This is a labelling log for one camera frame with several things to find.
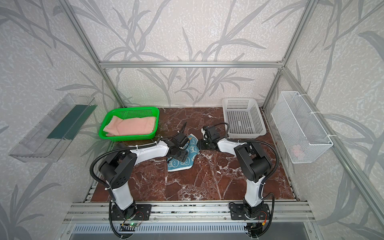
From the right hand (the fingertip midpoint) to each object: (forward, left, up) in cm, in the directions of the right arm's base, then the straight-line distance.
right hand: (200, 140), depth 98 cm
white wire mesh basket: (-18, -44, +32) cm, 58 cm away
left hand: (-7, +11, -1) cm, 13 cm away
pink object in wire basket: (-17, -49, +17) cm, 54 cm away
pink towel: (+12, +44, +1) cm, 46 cm away
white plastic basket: (+23, -34, -4) cm, 41 cm away
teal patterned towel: (-15, +13, -3) cm, 20 cm away
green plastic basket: (+28, +58, -4) cm, 65 cm away
